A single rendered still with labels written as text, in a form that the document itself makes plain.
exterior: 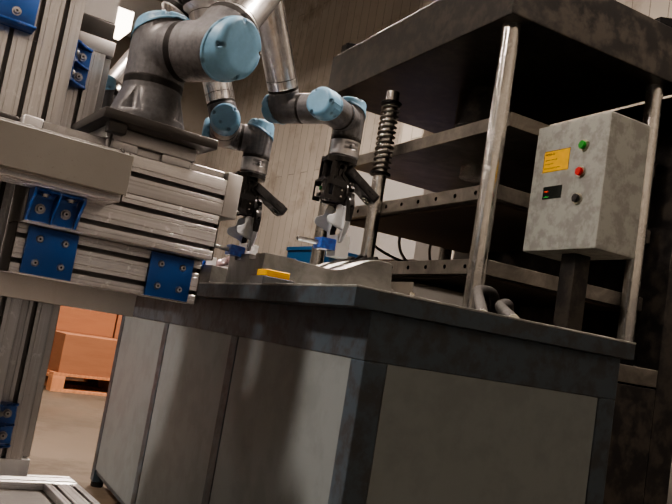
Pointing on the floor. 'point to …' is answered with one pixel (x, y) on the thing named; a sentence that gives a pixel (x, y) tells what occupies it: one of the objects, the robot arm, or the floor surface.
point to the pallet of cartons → (82, 351)
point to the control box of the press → (586, 201)
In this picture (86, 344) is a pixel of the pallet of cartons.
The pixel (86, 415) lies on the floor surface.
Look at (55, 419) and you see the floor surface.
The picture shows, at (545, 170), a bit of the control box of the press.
